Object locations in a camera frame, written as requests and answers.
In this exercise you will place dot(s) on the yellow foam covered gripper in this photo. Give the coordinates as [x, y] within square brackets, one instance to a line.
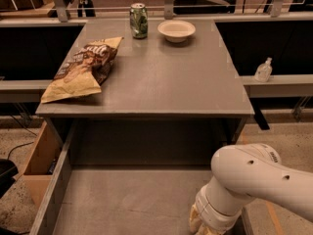
[209, 211]

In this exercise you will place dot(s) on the grey top drawer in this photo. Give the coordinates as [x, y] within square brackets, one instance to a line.
[129, 176]

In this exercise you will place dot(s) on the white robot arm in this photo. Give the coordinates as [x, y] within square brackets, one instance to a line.
[241, 174]

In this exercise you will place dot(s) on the grey drawer cabinet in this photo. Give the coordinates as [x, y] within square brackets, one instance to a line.
[163, 103]

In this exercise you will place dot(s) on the wooden side box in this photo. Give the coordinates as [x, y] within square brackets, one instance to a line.
[44, 152]

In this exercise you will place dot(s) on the grey side shelf right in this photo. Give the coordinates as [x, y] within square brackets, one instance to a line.
[295, 85]

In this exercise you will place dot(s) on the grey side shelf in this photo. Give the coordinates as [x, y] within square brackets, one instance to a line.
[22, 91]
[295, 85]

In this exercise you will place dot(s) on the yellow brown chip bag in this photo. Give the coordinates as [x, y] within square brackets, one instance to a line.
[84, 73]

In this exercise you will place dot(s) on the white paper bowl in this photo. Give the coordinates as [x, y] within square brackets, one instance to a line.
[176, 31]

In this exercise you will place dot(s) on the black object left edge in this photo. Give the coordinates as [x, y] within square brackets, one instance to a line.
[7, 172]

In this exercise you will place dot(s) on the green soda can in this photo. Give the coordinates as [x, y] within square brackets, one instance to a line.
[138, 20]

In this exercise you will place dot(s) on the grey side shelf left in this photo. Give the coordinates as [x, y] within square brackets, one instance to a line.
[22, 91]

